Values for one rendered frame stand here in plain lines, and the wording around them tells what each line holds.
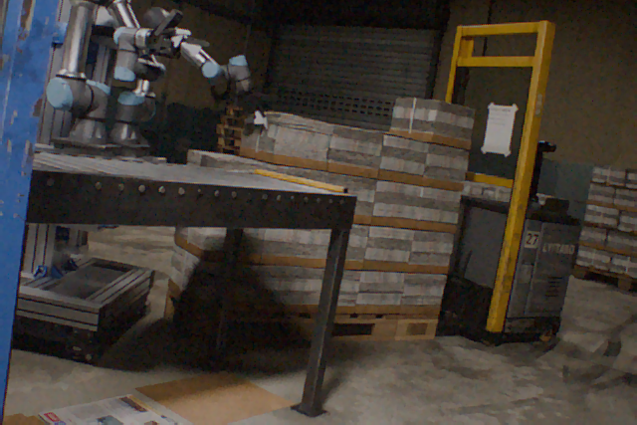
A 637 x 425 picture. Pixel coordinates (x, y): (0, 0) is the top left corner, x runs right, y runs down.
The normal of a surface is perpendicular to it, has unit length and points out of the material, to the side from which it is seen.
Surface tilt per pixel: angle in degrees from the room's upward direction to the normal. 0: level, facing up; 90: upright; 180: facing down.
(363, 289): 89
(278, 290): 90
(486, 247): 90
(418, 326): 90
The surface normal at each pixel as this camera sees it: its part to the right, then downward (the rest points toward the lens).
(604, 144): -0.60, -0.06
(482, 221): -0.84, -0.11
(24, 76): 0.78, 0.17
